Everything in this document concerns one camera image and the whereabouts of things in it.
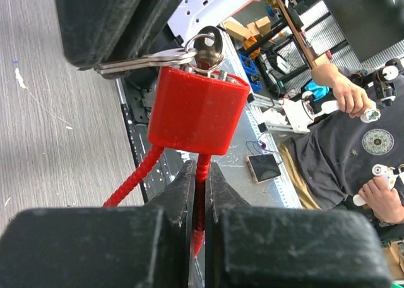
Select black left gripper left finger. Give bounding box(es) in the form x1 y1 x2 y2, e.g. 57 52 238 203
1 160 196 287

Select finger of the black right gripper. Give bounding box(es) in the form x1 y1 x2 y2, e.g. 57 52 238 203
55 0 141 68
102 0 182 62

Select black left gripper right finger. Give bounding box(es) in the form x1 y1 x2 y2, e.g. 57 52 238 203
205 163 393 287

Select silver red lock keys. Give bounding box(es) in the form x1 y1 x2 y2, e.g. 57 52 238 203
81 26 225 80

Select red cable seal lock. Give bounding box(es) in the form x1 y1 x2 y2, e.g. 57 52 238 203
103 66 250 255

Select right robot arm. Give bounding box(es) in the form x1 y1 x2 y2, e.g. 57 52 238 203
55 0 248 69

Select seated person dark shirt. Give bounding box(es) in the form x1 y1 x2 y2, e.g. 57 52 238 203
278 63 403 224

